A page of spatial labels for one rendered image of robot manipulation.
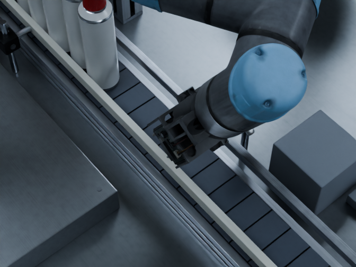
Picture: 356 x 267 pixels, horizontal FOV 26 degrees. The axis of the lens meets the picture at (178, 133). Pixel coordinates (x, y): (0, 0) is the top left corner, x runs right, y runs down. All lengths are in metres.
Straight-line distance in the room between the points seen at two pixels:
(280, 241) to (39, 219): 0.34
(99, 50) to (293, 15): 0.40
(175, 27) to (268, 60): 0.62
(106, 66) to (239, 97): 0.43
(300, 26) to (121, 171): 0.47
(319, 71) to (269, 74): 0.56
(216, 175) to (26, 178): 0.28
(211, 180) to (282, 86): 0.38
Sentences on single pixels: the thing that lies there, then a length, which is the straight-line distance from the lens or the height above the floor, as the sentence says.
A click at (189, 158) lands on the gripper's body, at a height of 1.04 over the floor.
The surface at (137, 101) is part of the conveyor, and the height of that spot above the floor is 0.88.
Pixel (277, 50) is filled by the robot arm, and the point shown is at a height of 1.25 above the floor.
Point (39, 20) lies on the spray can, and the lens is 1.31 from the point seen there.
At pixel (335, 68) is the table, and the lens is 1.36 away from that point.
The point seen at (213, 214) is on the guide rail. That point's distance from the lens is 1.08.
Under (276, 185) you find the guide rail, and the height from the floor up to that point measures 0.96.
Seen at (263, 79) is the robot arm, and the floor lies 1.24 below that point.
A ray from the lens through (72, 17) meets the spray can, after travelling 1.18.
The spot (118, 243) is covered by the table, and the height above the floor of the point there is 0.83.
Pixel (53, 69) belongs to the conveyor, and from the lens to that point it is 1.28.
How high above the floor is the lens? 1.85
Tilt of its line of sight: 55 degrees down
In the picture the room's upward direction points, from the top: straight up
